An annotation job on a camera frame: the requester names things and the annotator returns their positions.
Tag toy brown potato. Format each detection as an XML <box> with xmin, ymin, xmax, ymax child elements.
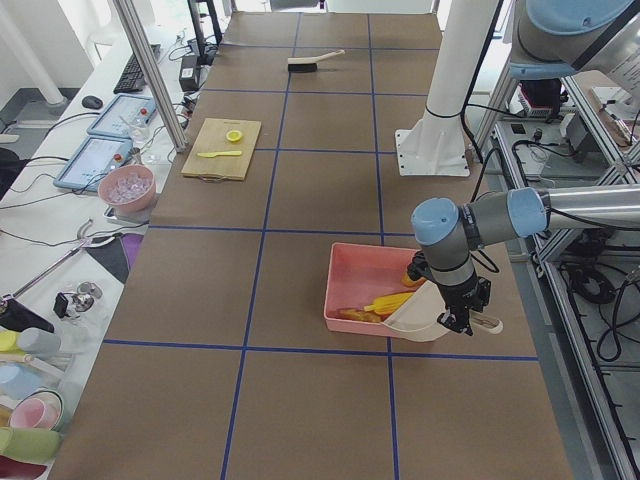
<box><xmin>401</xmin><ymin>271</ymin><xmax>426</xmax><ymax>288</ymax></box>

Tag yellow toy corn cob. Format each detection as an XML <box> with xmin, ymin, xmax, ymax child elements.
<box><xmin>363</xmin><ymin>291</ymin><xmax>414</xmax><ymax>317</ymax></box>

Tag black computer mouse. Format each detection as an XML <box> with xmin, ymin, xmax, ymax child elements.
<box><xmin>81</xmin><ymin>95</ymin><xmax>103</xmax><ymax>110</ymax></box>

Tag pink bowl with pieces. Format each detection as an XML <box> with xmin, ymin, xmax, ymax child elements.
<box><xmin>98</xmin><ymin>165</ymin><xmax>156</xmax><ymax>213</ymax></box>

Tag aluminium frame post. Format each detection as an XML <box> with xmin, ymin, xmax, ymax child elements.
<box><xmin>113</xmin><ymin>0</ymin><xmax>188</xmax><ymax>153</ymax></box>

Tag toy ginger root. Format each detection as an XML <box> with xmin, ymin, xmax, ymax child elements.
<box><xmin>338</xmin><ymin>308</ymin><xmax>383</xmax><ymax>323</ymax></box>

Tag teach pendant tablet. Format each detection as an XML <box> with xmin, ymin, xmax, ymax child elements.
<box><xmin>53</xmin><ymin>136</ymin><xmax>133</xmax><ymax>192</ymax></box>
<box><xmin>86</xmin><ymin>93</ymin><xmax>156</xmax><ymax>138</ymax></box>

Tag yellow lemon slice toy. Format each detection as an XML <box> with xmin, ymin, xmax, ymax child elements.
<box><xmin>225</xmin><ymin>130</ymin><xmax>243</xmax><ymax>143</ymax></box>

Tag yellow plastic knife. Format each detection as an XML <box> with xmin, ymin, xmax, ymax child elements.
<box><xmin>196</xmin><ymin>150</ymin><xmax>243</xmax><ymax>159</ymax></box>

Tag lower teach pendant tablet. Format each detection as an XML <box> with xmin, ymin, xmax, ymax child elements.
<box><xmin>53</xmin><ymin>136</ymin><xmax>133</xmax><ymax>192</ymax></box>

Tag white camera mast base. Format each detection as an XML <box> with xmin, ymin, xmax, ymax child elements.
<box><xmin>395</xmin><ymin>0</ymin><xmax>502</xmax><ymax>177</ymax></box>

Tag beige plastic dustpan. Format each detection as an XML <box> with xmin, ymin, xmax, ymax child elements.
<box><xmin>382</xmin><ymin>279</ymin><xmax>505</xmax><ymax>344</ymax></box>

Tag black keyboard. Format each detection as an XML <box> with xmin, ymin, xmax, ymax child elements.
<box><xmin>113</xmin><ymin>54</ymin><xmax>147</xmax><ymax>94</ymax></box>

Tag wooden cutting board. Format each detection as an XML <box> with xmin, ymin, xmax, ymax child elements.
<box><xmin>181</xmin><ymin>118</ymin><xmax>262</xmax><ymax>181</ymax></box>

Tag upper teach pendant tablet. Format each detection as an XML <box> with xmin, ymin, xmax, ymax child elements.
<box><xmin>86</xmin><ymin>93</ymin><xmax>156</xmax><ymax>138</ymax></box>

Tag pink cup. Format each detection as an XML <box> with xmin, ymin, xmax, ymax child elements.
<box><xmin>9</xmin><ymin>390</ymin><xmax>64</xmax><ymax>430</ymax></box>

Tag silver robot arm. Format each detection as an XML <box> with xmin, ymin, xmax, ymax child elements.
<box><xmin>385</xmin><ymin>1</ymin><xmax>639</xmax><ymax>341</ymax></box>

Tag pink plastic bin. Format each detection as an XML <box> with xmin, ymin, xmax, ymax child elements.
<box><xmin>324</xmin><ymin>243</ymin><xmax>423</xmax><ymax>339</ymax></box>

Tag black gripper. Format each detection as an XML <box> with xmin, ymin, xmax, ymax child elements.
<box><xmin>406</xmin><ymin>251</ymin><xmax>491</xmax><ymax>336</ymax></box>

